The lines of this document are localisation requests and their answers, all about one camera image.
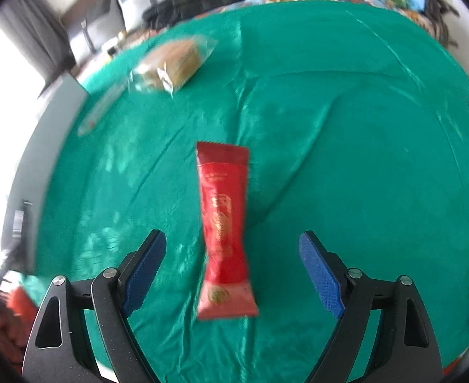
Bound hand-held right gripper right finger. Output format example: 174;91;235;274
298;230;443;383

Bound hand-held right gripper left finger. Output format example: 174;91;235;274
22;229;167;383

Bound red snack packet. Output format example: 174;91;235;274
195;141;259;322

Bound grey storage box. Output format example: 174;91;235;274
0;73;90;274

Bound bread loaf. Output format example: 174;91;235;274
131;37;218;95

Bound green patterned bedspread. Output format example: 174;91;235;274
21;0;469;383

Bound orange cloth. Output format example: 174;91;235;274
0;286;36;370

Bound grey headboard cushion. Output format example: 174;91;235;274
64;6;126;64

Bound grey curtain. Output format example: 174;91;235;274
0;0;76;85

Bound grey white pillows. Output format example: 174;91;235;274
115;0;203;36

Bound dark folding chair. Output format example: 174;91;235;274
421;0;460;46

